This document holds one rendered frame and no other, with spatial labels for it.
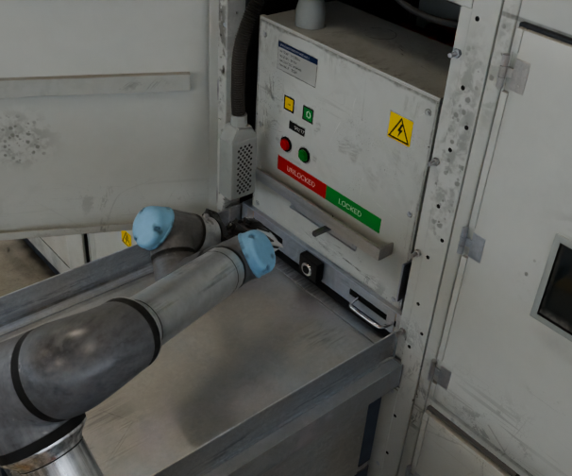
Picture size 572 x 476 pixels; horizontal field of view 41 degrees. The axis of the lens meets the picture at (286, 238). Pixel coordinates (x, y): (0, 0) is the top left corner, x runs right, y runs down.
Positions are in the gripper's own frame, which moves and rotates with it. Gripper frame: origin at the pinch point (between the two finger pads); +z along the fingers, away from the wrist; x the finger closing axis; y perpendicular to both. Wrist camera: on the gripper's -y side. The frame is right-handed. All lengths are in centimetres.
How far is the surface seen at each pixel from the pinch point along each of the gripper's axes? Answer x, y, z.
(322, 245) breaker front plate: 1.9, -0.5, 16.7
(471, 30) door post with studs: 51, 30, -16
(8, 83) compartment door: 5, -55, -36
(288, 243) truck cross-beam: -2.7, -10.4, 18.0
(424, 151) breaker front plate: 30.9, 22.4, 0.0
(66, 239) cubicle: -58, -124, 44
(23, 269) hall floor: -86, -153, 52
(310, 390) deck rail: -17.0, 26.7, -4.2
